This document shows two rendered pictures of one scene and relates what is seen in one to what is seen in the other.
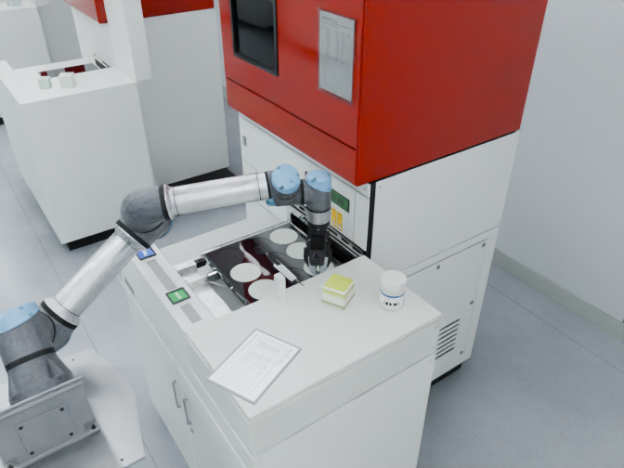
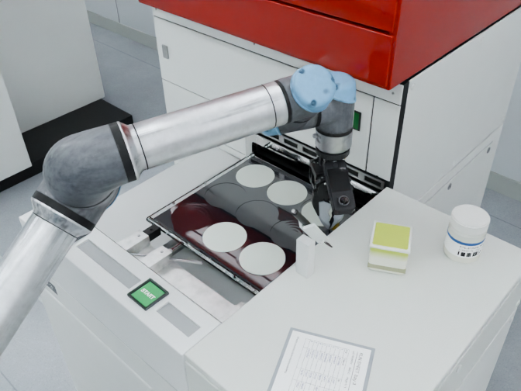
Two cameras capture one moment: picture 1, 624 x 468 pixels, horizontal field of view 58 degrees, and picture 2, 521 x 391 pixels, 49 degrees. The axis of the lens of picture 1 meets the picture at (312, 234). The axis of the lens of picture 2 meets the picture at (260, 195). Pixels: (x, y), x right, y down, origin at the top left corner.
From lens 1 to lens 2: 0.66 m
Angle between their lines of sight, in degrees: 10
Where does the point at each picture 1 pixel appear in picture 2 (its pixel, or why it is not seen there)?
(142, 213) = (90, 176)
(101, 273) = (25, 285)
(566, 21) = not seen: outside the picture
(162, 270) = (106, 256)
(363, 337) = (452, 312)
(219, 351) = (251, 378)
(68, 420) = not seen: outside the picture
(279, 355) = (348, 366)
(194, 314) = (184, 320)
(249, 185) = (258, 105)
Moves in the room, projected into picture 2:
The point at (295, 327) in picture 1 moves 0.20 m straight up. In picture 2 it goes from (348, 314) to (357, 230)
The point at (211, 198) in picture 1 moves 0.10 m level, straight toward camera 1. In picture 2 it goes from (201, 135) to (224, 168)
